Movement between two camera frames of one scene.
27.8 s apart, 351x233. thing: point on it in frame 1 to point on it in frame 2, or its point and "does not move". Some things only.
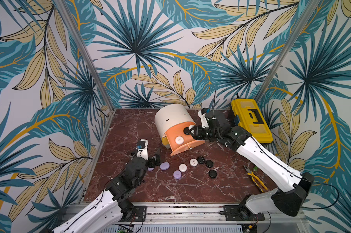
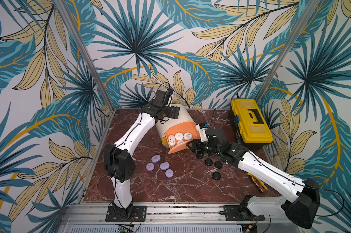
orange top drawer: [179, 141] does not move
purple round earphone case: [177, 174] to [169, 173]
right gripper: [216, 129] to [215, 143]
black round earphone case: [209, 163] does not move
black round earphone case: [213, 174] to [218, 164]
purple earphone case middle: [164, 166] does not move
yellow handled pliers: [251, 174] does not move
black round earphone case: [186, 131] to [216, 175]
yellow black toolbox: [249, 115] does not move
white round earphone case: [193, 162] to [179, 136]
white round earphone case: [182, 167] to [187, 136]
